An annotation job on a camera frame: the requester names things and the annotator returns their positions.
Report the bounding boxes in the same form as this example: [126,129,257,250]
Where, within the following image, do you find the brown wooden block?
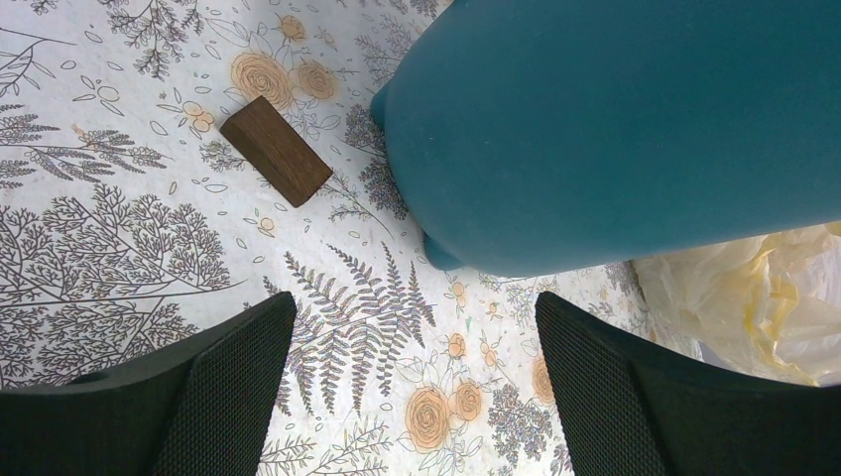
[220,96,333,208]

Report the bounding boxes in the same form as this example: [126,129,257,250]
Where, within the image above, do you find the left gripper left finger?
[1,292,297,475]

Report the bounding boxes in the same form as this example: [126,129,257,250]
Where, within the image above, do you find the teal plastic trash bin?
[371,1,840,277]

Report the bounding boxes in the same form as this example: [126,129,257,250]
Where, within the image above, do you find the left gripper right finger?
[536,293,840,475]

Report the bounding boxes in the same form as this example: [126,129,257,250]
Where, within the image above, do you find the yellow plastic trash bag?
[633,222,840,387]

